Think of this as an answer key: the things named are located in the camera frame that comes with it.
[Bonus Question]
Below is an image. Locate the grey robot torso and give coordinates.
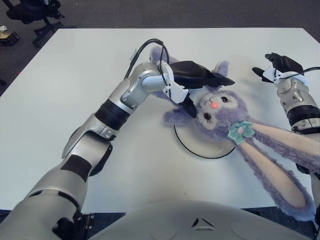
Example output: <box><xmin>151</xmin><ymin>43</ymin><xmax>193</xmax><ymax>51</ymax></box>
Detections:
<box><xmin>87</xmin><ymin>199</ymin><xmax>308</xmax><ymax>240</ymax></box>

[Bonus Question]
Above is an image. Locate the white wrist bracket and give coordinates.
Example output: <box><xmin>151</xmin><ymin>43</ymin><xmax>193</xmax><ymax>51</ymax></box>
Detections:
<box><xmin>162</xmin><ymin>62</ymin><xmax>190</xmax><ymax>104</ymax></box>
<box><xmin>262</xmin><ymin>66</ymin><xmax>311</xmax><ymax>87</ymax></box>

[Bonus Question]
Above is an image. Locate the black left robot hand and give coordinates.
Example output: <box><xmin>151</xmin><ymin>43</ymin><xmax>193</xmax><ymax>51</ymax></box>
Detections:
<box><xmin>169</xmin><ymin>60</ymin><xmax>236</xmax><ymax>119</ymax></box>

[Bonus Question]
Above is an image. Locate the white plate black rim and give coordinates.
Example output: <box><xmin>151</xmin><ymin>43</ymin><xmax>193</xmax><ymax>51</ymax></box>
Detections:
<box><xmin>173</xmin><ymin>123</ymin><xmax>237</xmax><ymax>160</ymax></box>

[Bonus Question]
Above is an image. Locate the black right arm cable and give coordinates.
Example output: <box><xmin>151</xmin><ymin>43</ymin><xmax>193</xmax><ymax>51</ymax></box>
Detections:
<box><xmin>274</xmin><ymin>66</ymin><xmax>320</xmax><ymax>80</ymax></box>

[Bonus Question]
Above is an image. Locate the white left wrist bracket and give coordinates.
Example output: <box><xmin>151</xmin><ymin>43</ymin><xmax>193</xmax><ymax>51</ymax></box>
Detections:
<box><xmin>162</xmin><ymin>62</ymin><xmax>190</xmax><ymax>104</ymax></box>

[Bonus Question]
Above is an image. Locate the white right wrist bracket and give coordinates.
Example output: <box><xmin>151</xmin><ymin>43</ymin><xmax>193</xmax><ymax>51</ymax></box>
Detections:
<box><xmin>262</xmin><ymin>66</ymin><xmax>311</xmax><ymax>87</ymax></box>

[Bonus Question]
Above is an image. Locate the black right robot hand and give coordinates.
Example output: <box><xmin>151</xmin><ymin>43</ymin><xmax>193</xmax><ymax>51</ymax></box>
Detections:
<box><xmin>251</xmin><ymin>52</ymin><xmax>305</xmax><ymax>83</ymax></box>

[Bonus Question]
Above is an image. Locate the black office chair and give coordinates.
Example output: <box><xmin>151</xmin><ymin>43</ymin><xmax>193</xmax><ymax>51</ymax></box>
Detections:
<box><xmin>4</xmin><ymin>0</ymin><xmax>77</xmax><ymax>48</ymax></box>

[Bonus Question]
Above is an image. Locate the brown cardboard box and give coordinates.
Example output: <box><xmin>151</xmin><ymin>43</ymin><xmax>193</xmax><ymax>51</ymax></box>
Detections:
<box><xmin>0</xmin><ymin>31</ymin><xmax>20</xmax><ymax>47</ymax></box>

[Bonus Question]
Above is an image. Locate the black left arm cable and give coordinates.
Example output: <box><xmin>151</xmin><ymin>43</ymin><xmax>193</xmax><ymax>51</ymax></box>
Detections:
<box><xmin>123</xmin><ymin>38</ymin><xmax>173</xmax><ymax>98</ymax></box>

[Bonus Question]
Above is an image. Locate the black table bracket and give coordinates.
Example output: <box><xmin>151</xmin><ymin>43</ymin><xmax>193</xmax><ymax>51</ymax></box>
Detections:
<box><xmin>74</xmin><ymin>212</ymin><xmax>95</xmax><ymax>240</ymax></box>

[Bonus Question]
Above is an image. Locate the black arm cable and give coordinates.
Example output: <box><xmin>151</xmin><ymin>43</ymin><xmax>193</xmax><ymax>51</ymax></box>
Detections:
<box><xmin>274</xmin><ymin>66</ymin><xmax>320</xmax><ymax>80</ymax></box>
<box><xmin>123</xmin><ymin>38</ymin><xmax>173</xmax><ymax>98</ymax></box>

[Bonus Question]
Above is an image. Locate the purple plush bunny doll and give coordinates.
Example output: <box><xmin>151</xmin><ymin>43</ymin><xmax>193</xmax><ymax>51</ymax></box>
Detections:
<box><xmin>149</xmin><ymin>46</ymin><xmax>320</xmax><ymax>222</ymax></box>

